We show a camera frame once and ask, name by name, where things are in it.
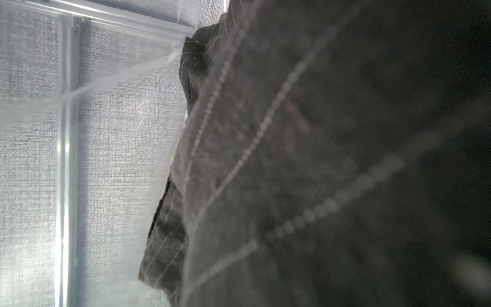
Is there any dark striped shirt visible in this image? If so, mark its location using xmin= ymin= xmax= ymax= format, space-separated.
xmin=138 ymin=1 xmax=490 ymax=306

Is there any clear plastic vacuum bag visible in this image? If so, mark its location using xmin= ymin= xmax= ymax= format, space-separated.
xmin=1 ymin=1 xmax=228 ymax=306

